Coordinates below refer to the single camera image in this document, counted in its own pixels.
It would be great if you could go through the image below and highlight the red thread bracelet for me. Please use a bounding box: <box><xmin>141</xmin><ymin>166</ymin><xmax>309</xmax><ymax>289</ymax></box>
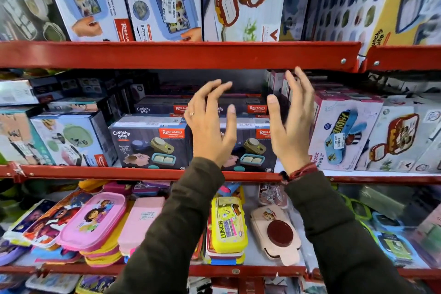
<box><xmin>280</xmin><ymin>162</ymin><xmax>319</xmax><ymax>182</ymax></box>

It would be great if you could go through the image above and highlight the teal carton beige print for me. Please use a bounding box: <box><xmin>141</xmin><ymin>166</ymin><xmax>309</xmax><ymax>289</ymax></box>
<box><xmin>0</xmin><ymin>106</ymin><xmax>56</xmax><ymax>166</ymax></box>

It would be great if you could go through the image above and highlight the white patterned carton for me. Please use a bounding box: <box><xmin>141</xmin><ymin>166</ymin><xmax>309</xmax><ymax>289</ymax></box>
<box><xmin>312</xmin><ymin>0</ymin><xmax>402</xmax><ymax>55</ymax></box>

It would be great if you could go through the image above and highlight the pile of wrapped lunch boxes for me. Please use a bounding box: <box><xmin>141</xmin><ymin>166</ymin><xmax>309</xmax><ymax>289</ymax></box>
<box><xmin>358</xmin><ymin>184</ymin><xmax>441</xmax><ymax>268</ymax></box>

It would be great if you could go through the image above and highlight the red metal shelf rack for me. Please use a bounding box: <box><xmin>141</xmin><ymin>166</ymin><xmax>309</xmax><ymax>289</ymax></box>
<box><xmin>0</xmin><ymin>41</ymin><xmax>362</xmax><ymax>294</ymax></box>
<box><xmin>310</xmin><ymin>45</ymin><xmax>441</xmax><ymax>294</ymax></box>

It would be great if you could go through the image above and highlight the blue wrapped lunch box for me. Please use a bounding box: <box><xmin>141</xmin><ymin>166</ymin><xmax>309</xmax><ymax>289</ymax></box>
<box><xmin>370</xmin><ymin>213</ymin><xmax>416</xmax><ymax>267</ymax></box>

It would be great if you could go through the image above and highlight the person's left hand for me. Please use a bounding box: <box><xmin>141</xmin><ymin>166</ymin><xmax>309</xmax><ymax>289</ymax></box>
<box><xmin>184</xmin><ymin>79</ymin><xmax>238</xmax><ymax>168</ymax></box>

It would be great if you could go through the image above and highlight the white flat carton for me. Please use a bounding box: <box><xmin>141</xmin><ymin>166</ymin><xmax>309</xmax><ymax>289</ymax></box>
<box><xmin>0</xmin><ymin>79</ymin><xmax>40</xmax><ymax>106</ymax></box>

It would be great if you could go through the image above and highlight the person's left forearm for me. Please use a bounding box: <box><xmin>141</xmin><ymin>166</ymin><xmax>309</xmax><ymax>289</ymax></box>
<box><xmin>105</xmin><ymin>157</ymin><xmax>225</xmax><ymax>294</ymax></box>

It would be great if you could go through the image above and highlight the red cartoon print lunch box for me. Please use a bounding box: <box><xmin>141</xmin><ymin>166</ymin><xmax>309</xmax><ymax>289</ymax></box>
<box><xmin>23</xmin><ymin>190</ymin><xmax>94</xmax><ymax>249</ymax></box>

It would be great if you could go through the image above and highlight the person's right forearm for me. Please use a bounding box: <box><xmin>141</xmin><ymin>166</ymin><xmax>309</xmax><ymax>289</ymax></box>
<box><xmin>285</xmin><ymin>170</ymin><xmax>414</xmax><ymax>294</ymax></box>

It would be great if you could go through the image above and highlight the white carton red lunch box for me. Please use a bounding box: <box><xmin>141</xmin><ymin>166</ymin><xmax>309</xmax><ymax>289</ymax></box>
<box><xmin>409</xmin><ymin>132</ymin><xmax>441</xmax><ymax>174</ymax></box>
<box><xmin>201</xmin><ymin>0</ymin><xmax>289</xmax><ymax>43</ymax></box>
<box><xmin>356</xmin><ymin>96</ymin><xmax>441</xmax><ymax>173</ymax></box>

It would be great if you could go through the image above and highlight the pale grey carton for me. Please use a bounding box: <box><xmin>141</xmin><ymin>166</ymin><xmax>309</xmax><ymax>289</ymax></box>
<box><xmin>280</xmin><ymin>0</ymin><xmax>314</xmax><ymax>42</ymax></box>

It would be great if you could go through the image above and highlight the white carton blue car box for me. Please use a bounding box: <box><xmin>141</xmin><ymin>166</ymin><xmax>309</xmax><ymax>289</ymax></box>
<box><xmin>308</xmin><ymin>92</ymin><xmax>384</xmax><ymax>172</ymax></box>

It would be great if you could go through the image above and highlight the stack of dark small cartons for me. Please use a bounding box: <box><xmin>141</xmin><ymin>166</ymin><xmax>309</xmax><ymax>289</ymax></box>
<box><xmin>29</xmin><ymin>71</ymin><xmax>147</xmax><ymax>122</ymax></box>

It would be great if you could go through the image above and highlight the person's right hand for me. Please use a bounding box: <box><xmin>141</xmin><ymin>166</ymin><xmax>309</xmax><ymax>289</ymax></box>
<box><xmin>267</xmin><ymin>66</ymin><xmax>315</xmax><ymax>176</ymax></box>

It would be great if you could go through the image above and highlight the clear wrapped pink lunch box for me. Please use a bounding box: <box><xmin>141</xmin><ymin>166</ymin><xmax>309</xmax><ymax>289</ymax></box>
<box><xmin>258</xmin><ymin>184</ymin><xmax>288</xmax><ymax>209</ymax></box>

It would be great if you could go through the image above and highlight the yellow lunch box carton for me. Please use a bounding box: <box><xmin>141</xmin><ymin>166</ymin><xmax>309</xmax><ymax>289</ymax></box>
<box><xmin>367</xmin><ymin>0</ymin><xmax>441</xmax><ymax>52</ymax></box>

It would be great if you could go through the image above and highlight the teal carton green lunch box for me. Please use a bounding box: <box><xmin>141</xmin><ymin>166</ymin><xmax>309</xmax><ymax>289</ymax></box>
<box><xmin>30</xmin><ymin>110</ymin><xmax>119</xmax><ymax>168</ymax></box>

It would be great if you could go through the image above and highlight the white cartoon print lunch box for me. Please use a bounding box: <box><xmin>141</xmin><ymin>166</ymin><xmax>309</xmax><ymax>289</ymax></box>
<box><xmin>3</xmin><ymin>199</ymin><xmax>57</xmax><ymax>247</ymax></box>

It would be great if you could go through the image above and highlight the beige lunch box maroon disc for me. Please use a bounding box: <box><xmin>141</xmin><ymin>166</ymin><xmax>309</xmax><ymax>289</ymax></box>
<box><xmin>250</xmin><ymin>204</ymin><xmax>302</xmax><ymax>267</ymax></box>

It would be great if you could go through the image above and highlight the pale pink lunch box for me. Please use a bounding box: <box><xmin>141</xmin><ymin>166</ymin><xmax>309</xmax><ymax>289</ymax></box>
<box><xmin>117</xmin><ymin>197</ymin><xmax>166</xmax><ymax>256</ymax></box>

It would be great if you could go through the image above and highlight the green rim lunch box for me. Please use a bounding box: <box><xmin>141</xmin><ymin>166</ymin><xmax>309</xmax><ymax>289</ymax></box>
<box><xmin>339</xmin><ymin>192</ymin><xmax>373</xmax><ymax>232</ymax></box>

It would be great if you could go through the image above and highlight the grey lunch box carton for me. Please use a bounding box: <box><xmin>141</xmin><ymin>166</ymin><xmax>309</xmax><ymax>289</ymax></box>
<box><xmin>0</xmin><ymin>0</ymin><xmax>70</xmax><ymax>42</ymax></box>

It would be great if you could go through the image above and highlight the dark navy lunch box carton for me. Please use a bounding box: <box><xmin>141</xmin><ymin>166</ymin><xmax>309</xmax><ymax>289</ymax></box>
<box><xmin>217</xmin><ymin>97</ymin><xmax>269</xmax><ymax>118</ymax></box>
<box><xmin>134</xmin><ymin>97</ymin><xmax>191</xmax><ymax>116</ymax></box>
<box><xmin>108</xmin><ymin>114</ymin><xmax>193</xmax><ymax>170</ymax></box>
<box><xmin>219</xmin><ymin>116</ymin><xmax>278</xmax><ymax>173</ymax></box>

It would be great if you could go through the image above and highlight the pink cartoon lid lunch box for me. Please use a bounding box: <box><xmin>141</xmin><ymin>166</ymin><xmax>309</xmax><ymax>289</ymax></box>
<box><xmin>56</xmin><ymin>192</ymin><xmax>127</xmax><ymax>253</ymax></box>

